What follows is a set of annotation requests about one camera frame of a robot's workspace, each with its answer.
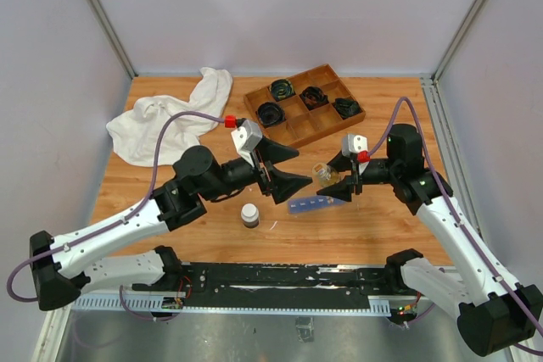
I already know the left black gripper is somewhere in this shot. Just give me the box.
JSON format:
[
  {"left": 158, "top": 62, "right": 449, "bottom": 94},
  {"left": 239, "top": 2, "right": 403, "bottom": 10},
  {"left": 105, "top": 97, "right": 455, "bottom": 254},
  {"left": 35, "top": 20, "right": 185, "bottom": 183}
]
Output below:
[{"left": 201, "top": 136, "right": 314, "bottom": 203}]

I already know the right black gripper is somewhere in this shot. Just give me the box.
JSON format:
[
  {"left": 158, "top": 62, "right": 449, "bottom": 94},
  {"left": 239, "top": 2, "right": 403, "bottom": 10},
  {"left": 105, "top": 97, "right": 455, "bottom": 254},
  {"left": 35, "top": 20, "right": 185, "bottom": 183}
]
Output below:
[{"left": 317, "top": 148, "right": 400, "bottom": 201}]

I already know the clear jar of pills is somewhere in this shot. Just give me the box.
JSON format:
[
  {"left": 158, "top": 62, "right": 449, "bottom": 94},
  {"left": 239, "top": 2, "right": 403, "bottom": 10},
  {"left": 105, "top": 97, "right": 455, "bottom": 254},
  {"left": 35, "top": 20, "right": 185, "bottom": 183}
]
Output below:
[{"left": 312, "top": 163, "right": 341, "bottom": 187}]

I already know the blue weekly pill organizer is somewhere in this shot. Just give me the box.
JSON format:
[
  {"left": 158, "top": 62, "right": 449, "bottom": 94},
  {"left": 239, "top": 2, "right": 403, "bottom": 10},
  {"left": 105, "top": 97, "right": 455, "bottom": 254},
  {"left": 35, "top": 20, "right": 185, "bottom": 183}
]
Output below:
[{"left": 287, "top": 195, "right": 345, "bottom": 214}]

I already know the gold jar lid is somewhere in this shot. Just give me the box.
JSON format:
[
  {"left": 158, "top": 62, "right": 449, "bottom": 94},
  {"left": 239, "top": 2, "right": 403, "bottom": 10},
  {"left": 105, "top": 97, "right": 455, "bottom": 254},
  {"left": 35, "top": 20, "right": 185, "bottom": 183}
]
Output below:
[{"left": 312, "top": 163, "right": 330, "bottom": 179}]

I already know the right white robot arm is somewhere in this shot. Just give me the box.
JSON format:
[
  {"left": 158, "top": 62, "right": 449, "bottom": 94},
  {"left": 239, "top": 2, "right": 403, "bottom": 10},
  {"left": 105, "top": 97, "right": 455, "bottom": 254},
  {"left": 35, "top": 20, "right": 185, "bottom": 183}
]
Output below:
[{"left": 319, "top": 124, "right": 542, "bottom": 357}]

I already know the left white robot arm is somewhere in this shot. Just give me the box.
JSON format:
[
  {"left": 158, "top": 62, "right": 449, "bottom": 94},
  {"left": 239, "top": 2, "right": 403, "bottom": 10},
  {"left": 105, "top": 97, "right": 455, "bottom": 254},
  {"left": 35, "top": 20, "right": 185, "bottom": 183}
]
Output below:
[{"left": 30, "top": 128, "right": 311, "bottom": 311}]

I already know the white cap dark bottle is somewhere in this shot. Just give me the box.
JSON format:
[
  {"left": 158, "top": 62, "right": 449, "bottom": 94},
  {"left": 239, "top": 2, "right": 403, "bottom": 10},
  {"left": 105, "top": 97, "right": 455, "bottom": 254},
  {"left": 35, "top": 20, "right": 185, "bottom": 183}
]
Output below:
[{"left": 240, "top": 203, "right": 260, "bottom": 228}]

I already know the rolled belt right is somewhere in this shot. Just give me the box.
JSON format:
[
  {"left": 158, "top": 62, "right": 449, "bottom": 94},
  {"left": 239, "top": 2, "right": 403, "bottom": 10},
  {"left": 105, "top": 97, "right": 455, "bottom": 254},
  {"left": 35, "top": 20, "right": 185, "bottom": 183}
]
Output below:
[{"left": 333, "top": 97, "right": 362, "bottom": 120}]

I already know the wooden compartment tray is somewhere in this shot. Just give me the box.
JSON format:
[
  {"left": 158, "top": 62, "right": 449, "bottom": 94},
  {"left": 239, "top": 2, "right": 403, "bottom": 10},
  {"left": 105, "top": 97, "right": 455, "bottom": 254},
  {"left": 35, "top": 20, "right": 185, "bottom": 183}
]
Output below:
[{"left": 244, "top": 64, "right": 366, "bottom": 148}]

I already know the rolled belt back left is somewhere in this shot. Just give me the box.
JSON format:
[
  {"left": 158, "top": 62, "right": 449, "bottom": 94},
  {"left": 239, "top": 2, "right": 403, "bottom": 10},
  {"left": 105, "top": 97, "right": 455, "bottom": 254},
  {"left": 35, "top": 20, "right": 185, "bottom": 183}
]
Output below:
[{"left": 269, "top": 78, "right": 295, "bottom": 102}]

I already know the rolled belt middle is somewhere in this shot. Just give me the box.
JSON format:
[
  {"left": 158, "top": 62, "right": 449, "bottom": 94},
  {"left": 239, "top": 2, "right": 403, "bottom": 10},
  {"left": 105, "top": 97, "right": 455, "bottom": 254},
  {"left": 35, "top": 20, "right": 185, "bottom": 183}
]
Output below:
[{"left": 299, "top": 86, "right": 328, "bottom": 110}]

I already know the white crumpled cloth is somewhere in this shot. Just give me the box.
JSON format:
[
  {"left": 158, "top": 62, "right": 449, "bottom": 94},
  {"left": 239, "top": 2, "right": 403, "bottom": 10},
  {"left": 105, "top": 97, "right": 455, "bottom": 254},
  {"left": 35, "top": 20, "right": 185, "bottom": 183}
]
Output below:
[{"left": 106, "top": 67, "right": 233, "bottom": 167}]

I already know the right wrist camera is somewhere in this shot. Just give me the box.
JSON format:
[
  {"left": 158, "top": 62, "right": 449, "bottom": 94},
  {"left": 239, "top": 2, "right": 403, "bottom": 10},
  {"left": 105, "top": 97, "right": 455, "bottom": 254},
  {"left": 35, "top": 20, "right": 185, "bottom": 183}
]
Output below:
[{"left": 341, "top": 133, "right": 368, "bottom": 157}]

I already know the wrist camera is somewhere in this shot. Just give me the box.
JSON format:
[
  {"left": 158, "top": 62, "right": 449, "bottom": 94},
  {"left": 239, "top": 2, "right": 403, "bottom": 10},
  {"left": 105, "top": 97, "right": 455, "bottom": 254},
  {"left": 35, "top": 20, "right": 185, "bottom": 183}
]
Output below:
[
  {"left": 231, "top": 119, "right": 263, "bottom": 168},
  {"left": 341, "top": 133, "right": 368, "bottom": 157}
]

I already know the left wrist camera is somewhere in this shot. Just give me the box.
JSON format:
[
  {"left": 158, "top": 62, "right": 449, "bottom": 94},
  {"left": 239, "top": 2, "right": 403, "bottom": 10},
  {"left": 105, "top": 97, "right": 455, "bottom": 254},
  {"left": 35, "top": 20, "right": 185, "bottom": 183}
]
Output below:
[{"left": 231, "top": 119, "right": 263, "bottom": 168}]

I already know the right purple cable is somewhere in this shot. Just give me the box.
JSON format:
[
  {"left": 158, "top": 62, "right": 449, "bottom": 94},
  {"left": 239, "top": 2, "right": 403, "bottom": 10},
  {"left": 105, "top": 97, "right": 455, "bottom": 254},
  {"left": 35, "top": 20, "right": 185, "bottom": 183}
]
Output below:
[{"left": 356, "top": 96, "right": 543, "bottom": 355}]

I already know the purple cable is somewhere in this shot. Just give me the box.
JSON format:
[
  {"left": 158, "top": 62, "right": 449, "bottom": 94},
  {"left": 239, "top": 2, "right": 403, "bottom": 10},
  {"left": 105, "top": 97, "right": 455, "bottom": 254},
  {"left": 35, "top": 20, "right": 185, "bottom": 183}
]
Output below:
[
  {"left": 6, "top": 110, "right": 238, "bottom": 322},
  {"left": 356, "top": 96, "right": 543, "bottom": 355}
]

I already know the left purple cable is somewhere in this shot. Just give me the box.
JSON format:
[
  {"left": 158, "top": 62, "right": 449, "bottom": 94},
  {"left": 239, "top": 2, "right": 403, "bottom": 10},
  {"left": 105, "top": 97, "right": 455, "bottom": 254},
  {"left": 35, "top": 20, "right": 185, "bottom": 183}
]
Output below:
[{"left": 6, "top": 110, "right": 238, "bottom": 322}]

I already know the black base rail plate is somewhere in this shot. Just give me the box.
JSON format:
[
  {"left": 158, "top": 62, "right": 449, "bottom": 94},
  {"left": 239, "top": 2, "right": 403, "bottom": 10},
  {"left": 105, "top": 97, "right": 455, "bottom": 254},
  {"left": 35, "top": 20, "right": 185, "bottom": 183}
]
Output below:
[{"left": 130, "top": 262, "right": 416, "bottom": 309}]

